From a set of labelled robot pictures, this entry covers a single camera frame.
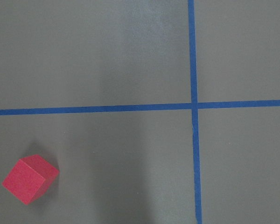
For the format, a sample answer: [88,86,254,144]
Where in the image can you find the red block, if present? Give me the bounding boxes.
[2,154,59,205]

